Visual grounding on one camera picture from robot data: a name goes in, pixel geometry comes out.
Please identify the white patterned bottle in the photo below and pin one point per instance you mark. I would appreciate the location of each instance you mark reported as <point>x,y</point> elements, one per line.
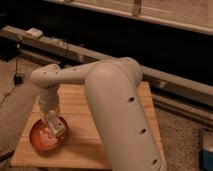
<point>55,124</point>

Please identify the blue white box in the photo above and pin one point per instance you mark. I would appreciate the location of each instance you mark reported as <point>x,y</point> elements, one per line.
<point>206,152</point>

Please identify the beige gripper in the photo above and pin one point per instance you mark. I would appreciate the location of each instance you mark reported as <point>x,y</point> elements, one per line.
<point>48,100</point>

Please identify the upper wooden shelf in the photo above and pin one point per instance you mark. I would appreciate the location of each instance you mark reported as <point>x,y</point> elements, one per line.
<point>193,15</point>

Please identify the red ceramic bowl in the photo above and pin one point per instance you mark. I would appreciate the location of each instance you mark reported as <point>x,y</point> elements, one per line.
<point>41,138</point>

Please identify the white block on ledge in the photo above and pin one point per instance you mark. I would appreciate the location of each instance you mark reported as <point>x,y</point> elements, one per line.
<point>35,33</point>

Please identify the wooden ledge rail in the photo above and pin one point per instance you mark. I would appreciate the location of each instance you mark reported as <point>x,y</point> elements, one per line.
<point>199,97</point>

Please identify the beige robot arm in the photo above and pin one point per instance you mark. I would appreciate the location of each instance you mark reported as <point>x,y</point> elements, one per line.
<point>112,97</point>

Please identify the wooden board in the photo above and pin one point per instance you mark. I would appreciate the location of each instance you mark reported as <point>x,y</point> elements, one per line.
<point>82,148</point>

